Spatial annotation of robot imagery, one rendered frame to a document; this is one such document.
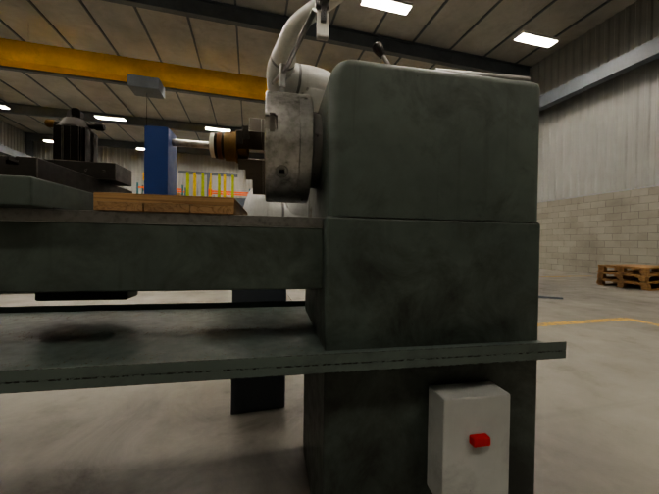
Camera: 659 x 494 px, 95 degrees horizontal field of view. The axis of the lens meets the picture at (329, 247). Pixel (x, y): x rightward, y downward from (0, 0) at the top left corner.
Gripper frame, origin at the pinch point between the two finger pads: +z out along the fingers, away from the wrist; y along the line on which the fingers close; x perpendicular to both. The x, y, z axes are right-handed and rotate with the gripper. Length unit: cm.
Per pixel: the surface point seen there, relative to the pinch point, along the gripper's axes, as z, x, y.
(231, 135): 25.7, -23.8, -12.9
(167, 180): 39, -41, -14
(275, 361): 82, -11, 10
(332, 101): 22.6, 1.8, 4.9
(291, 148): 32.4, -7.6, -1.7
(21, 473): 133, -95, -49
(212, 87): -520, -215, -967
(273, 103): 20.6, -12.4, -2.5
